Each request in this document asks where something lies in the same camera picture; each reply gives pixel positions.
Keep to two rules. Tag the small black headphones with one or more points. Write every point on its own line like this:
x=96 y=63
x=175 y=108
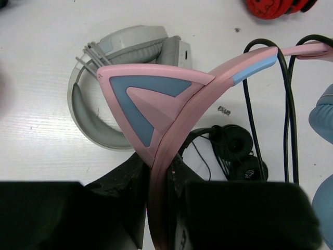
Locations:
x=232 y=146

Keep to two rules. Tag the red headphones at back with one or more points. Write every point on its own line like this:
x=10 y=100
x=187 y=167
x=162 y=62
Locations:
x=272 y=9

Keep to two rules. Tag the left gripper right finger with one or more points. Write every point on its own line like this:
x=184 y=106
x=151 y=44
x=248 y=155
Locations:
x=237 y=214

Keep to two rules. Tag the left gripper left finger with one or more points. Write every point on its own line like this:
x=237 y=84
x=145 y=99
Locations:
x=108 y=213

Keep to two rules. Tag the pink blue cat-ear headphones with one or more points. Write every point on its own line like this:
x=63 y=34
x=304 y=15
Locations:
x=157 y=106

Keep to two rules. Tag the grey white headphones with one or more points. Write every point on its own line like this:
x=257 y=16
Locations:
x=132 y=45

